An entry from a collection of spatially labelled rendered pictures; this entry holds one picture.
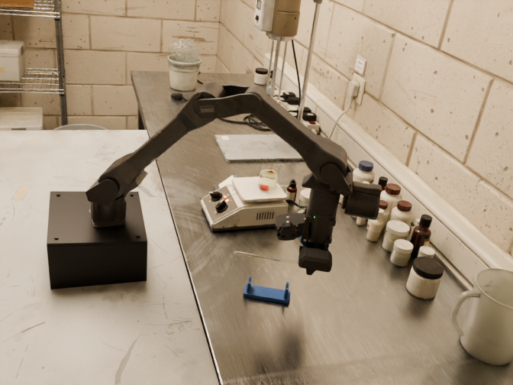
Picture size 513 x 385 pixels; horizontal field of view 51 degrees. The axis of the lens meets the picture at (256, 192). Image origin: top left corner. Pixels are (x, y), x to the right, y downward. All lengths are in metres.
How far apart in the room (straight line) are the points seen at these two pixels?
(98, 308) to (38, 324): 0.11
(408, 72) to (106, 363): 1.12
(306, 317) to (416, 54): 0.82
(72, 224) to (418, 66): 1.00
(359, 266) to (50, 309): 0.69
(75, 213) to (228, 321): 0.40
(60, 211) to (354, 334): 0.66
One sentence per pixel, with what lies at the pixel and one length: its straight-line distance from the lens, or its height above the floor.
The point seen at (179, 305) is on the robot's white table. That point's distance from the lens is 1.13.
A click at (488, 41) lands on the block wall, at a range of 1.38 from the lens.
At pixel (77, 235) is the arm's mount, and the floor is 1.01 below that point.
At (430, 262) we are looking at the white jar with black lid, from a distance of 1.28.
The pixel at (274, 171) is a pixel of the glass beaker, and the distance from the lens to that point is 1.35.
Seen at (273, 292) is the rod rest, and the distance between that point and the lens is 1.17.
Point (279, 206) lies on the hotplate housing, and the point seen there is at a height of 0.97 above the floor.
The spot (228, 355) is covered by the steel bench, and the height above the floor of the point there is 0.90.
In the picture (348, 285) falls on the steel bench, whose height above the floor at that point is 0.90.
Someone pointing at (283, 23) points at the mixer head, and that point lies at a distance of 1.67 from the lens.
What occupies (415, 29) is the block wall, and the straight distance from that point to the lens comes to 1.62.
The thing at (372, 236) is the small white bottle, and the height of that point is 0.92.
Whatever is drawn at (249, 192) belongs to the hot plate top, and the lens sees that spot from 1.36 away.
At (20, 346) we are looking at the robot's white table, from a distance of 1.07.
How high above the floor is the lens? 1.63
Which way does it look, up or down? 28 degrees down
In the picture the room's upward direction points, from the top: 7 degrees clockwise
